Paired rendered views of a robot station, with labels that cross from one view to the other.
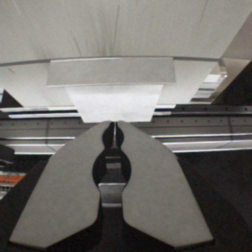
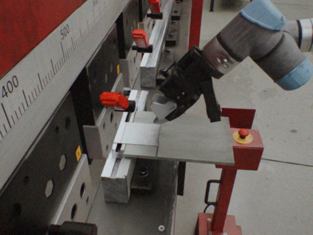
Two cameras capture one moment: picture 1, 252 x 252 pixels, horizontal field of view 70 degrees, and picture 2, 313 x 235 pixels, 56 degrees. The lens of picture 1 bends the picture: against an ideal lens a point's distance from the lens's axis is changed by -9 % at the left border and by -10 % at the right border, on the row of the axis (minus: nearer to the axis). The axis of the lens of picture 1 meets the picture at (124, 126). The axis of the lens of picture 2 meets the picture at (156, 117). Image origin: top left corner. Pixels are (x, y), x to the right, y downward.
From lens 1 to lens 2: 71 cm
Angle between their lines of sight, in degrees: 75
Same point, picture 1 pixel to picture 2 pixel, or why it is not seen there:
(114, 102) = (133, 132)
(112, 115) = (120, 130)
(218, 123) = not seen: outside the picture
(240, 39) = (105, 226)
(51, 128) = not seen: hidden behind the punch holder
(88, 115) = (122, 124)
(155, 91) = (139, 142)
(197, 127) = not seen: hidden behind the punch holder
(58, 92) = (144, 121)
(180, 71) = (150, 148)
